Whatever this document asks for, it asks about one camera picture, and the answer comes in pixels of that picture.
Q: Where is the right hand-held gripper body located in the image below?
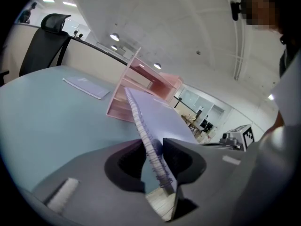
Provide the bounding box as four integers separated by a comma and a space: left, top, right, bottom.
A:
220, 124, 255, 152

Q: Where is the black head-worn camera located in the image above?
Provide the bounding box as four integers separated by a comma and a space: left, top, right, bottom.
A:
230, 0, 243, 21

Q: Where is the pink paper tray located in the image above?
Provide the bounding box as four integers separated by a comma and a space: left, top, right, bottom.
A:
106, 47, 179, 123

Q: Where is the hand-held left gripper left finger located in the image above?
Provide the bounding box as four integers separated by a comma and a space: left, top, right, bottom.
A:
32, 139, 165, 226

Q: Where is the large purple spiral notebook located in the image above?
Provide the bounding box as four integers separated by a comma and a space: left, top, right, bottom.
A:
124, 86, 198, 195

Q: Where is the black office chair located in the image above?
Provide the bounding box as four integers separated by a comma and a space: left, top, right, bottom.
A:
18, 13, 71, 77

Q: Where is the person's head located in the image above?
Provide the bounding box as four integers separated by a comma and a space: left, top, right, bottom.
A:
241, 0, 285, 32

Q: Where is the small purple notebook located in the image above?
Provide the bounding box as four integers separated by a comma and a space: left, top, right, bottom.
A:
62, 76, 111, 100

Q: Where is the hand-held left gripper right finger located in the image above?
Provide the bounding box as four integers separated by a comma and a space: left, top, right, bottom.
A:
162, 138, 250, 226

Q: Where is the person's torso in black shirt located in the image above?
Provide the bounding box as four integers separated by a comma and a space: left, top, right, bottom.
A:
278, 31, 301, 77

